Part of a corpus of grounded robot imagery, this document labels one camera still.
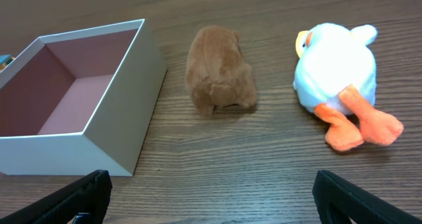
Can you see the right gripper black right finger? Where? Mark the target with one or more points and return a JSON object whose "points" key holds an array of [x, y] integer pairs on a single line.
{"points": [[339, 201]]}

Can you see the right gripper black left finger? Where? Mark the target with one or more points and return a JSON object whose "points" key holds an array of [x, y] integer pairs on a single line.
{"points": [[83, 201]]}

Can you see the white box with pink interior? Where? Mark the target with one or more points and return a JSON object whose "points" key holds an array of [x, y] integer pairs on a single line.
{"points": [[78, 101]]}

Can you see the brown plush toy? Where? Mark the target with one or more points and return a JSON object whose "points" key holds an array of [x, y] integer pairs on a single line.
{"points": [[216, 73]]}

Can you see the white plush duck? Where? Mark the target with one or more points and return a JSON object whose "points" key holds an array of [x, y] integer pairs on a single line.
{"points": [[336, 79]]}

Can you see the yellow toy truck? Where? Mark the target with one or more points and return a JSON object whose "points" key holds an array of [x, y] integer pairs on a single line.
{"points": [[5, 60]]}

